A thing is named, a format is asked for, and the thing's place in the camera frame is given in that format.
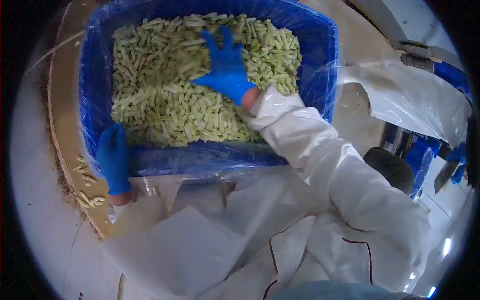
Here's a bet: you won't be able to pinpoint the person's right hand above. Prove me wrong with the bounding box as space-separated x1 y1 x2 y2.
191 25 259 107

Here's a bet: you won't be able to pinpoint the person's left hand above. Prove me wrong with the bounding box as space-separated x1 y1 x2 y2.
96 123 133 196

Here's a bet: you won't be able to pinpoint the person's right middle finger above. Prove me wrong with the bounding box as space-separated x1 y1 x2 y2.
221 25 235 50

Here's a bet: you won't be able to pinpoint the person's left fingers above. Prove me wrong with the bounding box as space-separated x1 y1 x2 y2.
99 123 128 145

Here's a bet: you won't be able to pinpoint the person's right index finger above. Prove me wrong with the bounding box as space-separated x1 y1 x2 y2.
201 29 221 57

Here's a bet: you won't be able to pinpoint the person's right thumb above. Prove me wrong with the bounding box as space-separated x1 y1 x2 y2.
191 72 213 87

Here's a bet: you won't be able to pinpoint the pile of cut green vegetables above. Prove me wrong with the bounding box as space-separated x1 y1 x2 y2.
111 13 303 148

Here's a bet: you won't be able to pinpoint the tan work board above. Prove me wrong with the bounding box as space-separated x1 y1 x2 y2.
46 0 399 241

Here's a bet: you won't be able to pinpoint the scattered green vegetable bits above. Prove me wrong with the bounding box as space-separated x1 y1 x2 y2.
72 155 107 209

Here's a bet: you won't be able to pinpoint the person's body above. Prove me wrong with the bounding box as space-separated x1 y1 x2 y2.
100 165 432 300

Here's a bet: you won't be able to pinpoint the person's legs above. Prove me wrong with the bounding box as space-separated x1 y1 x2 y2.
363 146 415 195

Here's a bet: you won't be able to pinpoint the blue crate with plastic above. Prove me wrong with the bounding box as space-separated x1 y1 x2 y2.
404 134 444 199

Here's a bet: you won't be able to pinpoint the dark knife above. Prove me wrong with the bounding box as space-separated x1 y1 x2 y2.
434 160 460 195

